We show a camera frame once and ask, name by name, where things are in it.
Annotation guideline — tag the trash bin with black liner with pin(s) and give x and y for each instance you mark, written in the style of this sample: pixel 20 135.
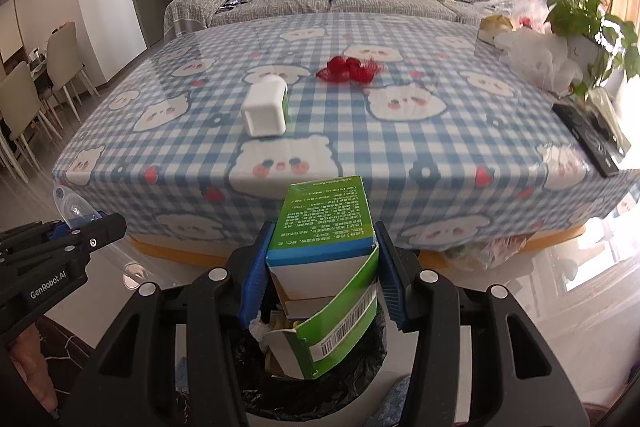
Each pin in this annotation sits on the trash bin with black liner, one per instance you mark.
pixel 350 382

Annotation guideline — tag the clear plastic spoon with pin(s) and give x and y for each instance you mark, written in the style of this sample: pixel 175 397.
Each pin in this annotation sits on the clear plastic spoon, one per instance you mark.
pixel 75 207

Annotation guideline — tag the person's left hand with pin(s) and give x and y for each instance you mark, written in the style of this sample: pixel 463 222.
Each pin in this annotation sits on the person's left hand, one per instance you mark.
pixel 35 367

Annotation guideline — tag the black remote control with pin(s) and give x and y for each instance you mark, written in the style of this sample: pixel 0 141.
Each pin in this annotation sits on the black remote control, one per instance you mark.
pixel 585 137

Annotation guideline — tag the green medicine box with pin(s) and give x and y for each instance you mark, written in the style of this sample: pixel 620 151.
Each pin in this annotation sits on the green medicine box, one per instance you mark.
pixel 325 217

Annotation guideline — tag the beige dining chair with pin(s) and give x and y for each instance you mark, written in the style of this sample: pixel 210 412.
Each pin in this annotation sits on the beige dining chair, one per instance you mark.
pixel 22 107
pixel 70 57

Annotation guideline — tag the red mesh net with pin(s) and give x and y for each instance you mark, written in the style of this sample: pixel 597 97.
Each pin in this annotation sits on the red mesh net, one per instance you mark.
pixel 345 69

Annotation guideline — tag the white medicine box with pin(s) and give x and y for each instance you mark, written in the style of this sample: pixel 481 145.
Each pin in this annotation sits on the white medicine box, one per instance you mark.
pixel 262 107

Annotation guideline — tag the blue patterned cloth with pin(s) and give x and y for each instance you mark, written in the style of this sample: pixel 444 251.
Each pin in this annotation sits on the blue patterned cloth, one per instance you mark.
pixel 400 402

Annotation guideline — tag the blue checked bear tablecloth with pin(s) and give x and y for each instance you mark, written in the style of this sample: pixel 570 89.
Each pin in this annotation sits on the blue checked bear tablecloth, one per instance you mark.
pixel 400 147

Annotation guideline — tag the crumpled gold white packaging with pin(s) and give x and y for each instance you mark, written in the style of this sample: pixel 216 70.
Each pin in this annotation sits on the crumpled gold white packaging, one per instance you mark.
pixel 495 27

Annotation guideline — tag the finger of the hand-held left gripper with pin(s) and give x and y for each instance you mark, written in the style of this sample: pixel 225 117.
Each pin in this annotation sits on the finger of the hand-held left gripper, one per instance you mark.
pixel 100 234
pixel 55 231

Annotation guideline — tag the striped cloth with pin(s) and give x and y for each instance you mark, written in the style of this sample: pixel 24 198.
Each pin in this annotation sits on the striped cloth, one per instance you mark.
pixel 235 3

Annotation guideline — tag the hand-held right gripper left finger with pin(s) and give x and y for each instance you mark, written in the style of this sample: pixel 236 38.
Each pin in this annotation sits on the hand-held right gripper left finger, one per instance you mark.
pixel 255 282

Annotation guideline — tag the clear plastic packet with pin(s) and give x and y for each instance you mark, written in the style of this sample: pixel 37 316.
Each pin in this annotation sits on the clear plastic packet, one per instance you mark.
pixel 610 117

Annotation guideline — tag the green potted plant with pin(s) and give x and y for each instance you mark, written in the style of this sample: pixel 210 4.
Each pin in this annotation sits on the green potted plant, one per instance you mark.
pixel 575 2

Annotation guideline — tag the crumpled white tissue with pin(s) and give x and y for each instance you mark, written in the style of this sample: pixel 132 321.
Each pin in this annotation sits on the crumpled white tissue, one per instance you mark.
pixel 260 329

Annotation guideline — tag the clear plastic bag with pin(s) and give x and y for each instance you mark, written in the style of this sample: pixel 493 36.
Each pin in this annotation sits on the clear plastic bag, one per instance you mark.
pixel 540 57

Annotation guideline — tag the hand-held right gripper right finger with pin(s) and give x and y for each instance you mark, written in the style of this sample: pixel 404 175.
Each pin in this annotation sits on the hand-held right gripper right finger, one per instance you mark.
pixel 397 287

